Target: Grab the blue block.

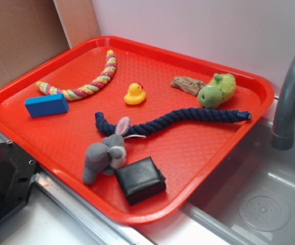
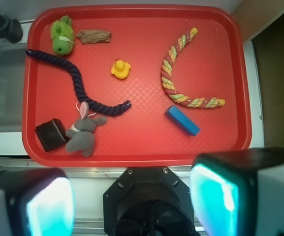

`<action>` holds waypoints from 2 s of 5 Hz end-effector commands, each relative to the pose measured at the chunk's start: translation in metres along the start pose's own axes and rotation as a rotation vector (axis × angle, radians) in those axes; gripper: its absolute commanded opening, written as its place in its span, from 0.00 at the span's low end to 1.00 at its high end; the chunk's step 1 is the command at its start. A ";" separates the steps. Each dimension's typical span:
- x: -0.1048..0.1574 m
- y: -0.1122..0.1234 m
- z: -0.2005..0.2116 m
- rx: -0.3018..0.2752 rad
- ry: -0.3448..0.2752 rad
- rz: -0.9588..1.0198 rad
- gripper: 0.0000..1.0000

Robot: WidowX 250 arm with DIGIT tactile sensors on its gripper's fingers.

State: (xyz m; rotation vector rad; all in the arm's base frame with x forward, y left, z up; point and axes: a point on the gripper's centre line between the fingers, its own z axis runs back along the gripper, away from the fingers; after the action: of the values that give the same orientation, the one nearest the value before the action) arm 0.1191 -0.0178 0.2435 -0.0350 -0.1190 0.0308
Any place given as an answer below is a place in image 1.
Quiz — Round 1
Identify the black square block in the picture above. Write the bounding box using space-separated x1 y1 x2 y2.
115 157 167 206

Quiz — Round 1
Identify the blue rectangular block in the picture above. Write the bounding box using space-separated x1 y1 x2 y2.
25 94 70 118

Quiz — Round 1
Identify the red plastic tray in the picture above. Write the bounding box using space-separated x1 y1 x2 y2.
0 36 274 225

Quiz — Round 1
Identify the yellow rubber duck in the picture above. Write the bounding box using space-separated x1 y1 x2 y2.
124 83 146 105

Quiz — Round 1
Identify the grey plush bunny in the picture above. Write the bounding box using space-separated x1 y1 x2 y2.
82 117 130 185

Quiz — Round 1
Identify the brown wood piece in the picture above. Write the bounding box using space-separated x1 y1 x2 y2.
170 77 206 96

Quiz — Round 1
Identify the green plush toy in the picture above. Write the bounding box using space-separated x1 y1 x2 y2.
197 73 237 109

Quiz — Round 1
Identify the grey toy sink basin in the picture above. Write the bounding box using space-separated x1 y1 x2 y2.
182 104 295 244

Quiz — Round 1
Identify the grey toy faucet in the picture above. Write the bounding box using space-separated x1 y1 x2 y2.
271 57 295 150

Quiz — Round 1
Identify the brown cardboard panel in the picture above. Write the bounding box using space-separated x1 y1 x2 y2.
0 1 100 88

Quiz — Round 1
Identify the dark blue rope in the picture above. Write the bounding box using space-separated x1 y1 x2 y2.
95 107 253 140

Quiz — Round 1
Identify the multicolour braided rope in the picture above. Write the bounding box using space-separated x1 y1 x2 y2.
35 50 118 102

